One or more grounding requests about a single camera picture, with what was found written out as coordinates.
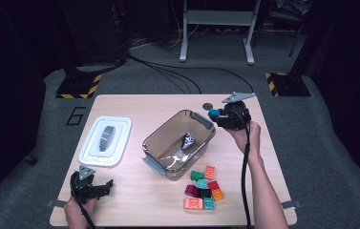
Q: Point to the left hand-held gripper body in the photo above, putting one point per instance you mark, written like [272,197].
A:
[83,187]

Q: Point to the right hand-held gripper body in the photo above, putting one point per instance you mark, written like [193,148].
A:
[238,116]

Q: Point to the blue toy block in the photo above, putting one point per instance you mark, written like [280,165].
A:
[214,112]

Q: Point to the black and white toy figure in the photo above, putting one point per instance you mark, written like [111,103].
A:
[187,140]

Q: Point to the coral toy block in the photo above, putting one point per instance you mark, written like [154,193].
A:
[209,172]

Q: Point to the transparent brown storage box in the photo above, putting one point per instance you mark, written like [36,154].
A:
[168,140]

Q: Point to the green toy block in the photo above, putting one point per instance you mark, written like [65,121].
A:
[196,176]

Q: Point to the red toy block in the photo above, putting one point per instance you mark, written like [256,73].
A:
[213,185]

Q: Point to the black toy block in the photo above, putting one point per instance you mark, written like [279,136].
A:
[205,193]

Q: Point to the orange toy block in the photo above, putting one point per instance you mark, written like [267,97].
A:
[217,195]

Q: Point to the maroon toy block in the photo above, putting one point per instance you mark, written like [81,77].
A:
[191,191]

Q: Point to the large pink toy block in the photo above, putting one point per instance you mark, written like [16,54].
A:
[193,203]

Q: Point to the person's left hand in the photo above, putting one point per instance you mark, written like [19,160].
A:
[75,213]

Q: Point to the person's right hand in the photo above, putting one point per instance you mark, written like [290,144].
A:
[252,140]

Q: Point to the black round table grommet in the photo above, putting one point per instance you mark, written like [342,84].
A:
[207,106]

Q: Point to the grey tape strip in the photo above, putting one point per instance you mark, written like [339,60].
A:
[56,203]

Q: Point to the small dark floor object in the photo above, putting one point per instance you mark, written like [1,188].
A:
[31,160]

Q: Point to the black base with yellow stripes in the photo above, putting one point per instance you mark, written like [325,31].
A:
[290,84]
[79,86]

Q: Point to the white metal stand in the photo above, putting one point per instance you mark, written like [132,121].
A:
[219,17]

